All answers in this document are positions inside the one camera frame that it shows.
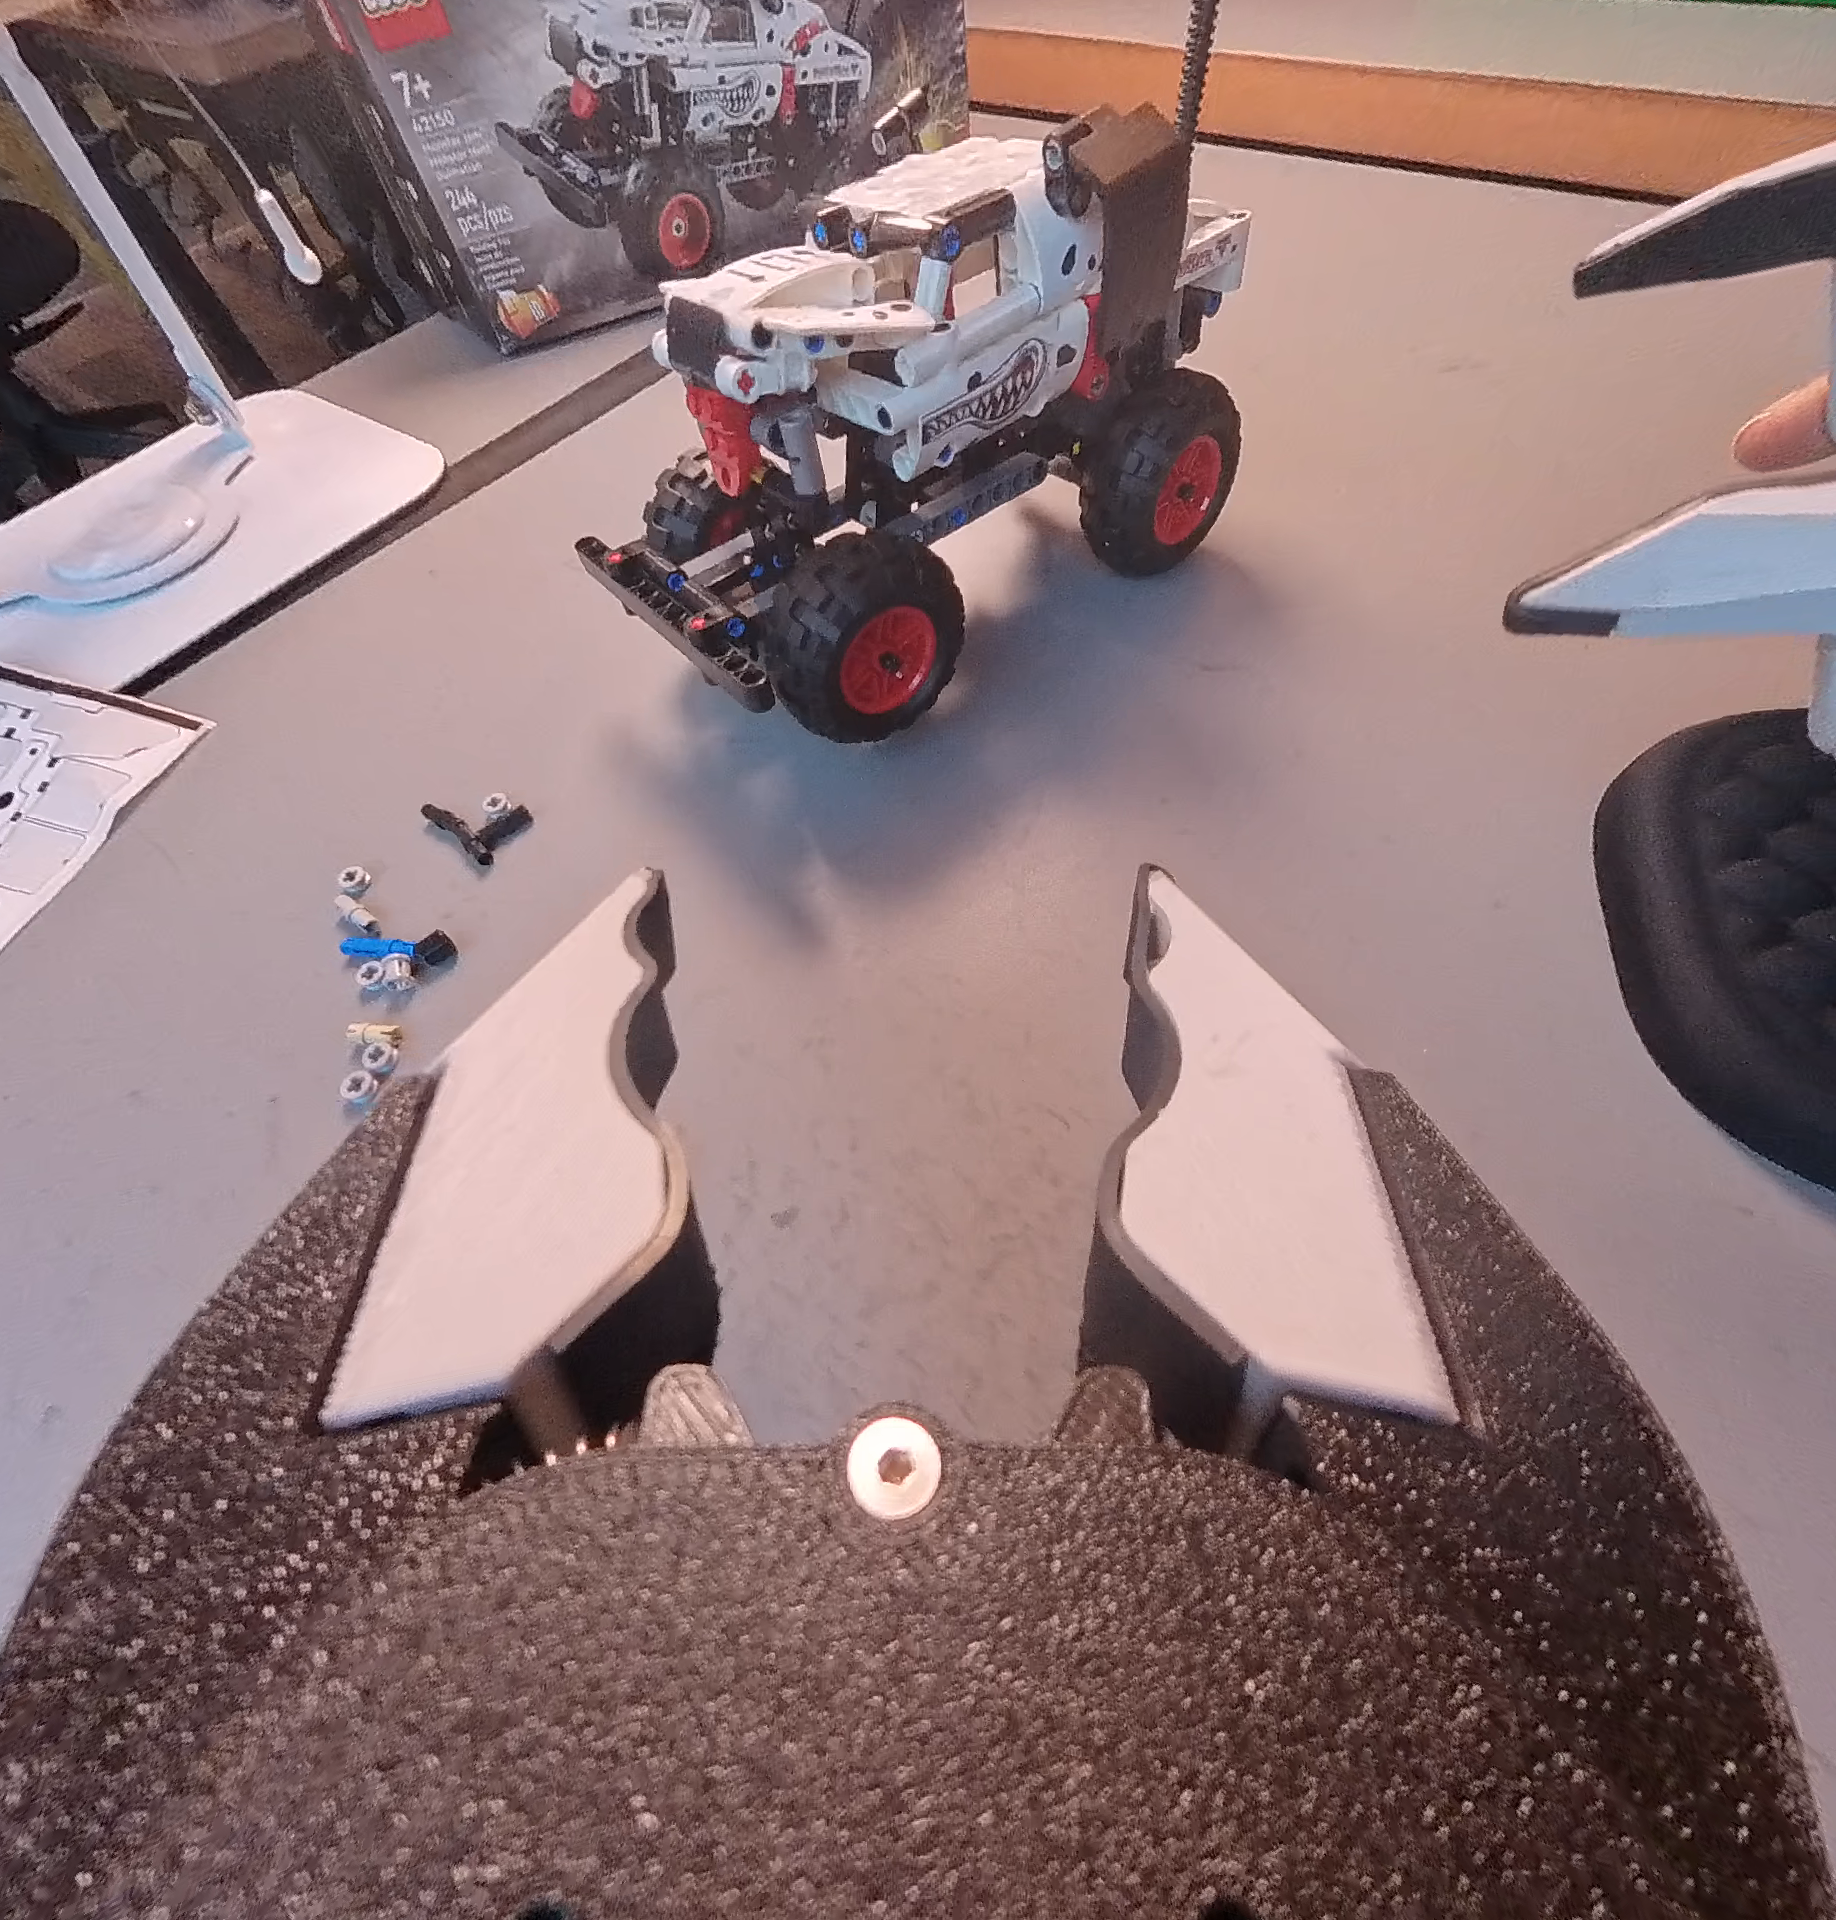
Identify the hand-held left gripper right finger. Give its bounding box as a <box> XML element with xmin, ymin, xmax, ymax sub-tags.
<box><xmin>1093</xmin><ymin>866</ymin><xmax>1464</xmax><ymax>1429</ymax></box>

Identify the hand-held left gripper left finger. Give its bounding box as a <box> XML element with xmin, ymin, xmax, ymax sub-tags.
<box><xmin>318</xmin><ymin>871</ymin><xmax>697</xmax><ymax>1436</ymax></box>

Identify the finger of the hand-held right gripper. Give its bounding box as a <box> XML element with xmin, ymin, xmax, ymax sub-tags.
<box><xmin>1503</xmin><ymin>460</ymin><xmax>1836</xmax><ymax>775</ymax></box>
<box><xmin>1573</xmin><ymin>119</ymin><xmax>1836</xmax><ymax>302</ymax></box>

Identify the white printed sticker sheet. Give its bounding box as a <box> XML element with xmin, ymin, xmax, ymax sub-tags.
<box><xmin>0</xmin><ymin>655</ymin><xmax>213</xmax><ymax>984</ymax></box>

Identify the white lego truck model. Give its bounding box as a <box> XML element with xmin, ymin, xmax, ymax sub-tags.
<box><xmin>573</xmin><ymin>104</ymin><xmax>1255</xmax><ymax>746</ymax></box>

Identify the small blue lego piece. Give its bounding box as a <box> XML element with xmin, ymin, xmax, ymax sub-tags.
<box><xmin>340</xmin><ymin>929</ymin><xmax>460</xmax><ymax>992</ymax></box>

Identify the lego set box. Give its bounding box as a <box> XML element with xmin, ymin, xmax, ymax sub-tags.
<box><xmin>312</xmin><ymin>0</ymin><xmax>975</xmax><ymax>356</ymax></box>

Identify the black quilted chair armrest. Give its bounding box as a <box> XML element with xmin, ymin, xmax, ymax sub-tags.
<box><xmin>1594</xmin><ymin>706</ymin><xmax>1836</xmax><ymax>1208</ymax></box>

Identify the white plastic stand base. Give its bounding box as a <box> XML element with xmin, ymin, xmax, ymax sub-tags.
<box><xmin>0</xmin><ymin>16</ymin><xmax>445</xmax><ymax>698</ymax></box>

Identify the black office chair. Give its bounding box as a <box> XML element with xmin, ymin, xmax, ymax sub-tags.
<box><xmin>0</xmin><ymin>119</ymin><xmax>139</xmax><ymax>543</ymax></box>

